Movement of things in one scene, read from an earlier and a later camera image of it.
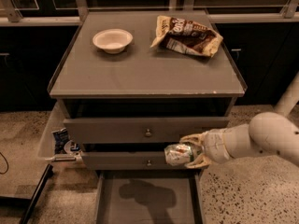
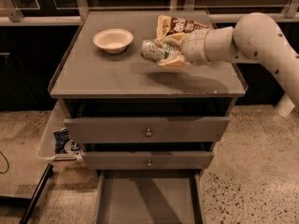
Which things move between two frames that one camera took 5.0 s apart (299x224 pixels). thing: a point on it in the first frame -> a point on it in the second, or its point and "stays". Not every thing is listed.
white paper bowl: x=113 y=41 stays
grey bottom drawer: x=153 y=196 stays
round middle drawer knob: x=149 y=164 stays
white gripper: x=215 y=146 -> x=193 y=48
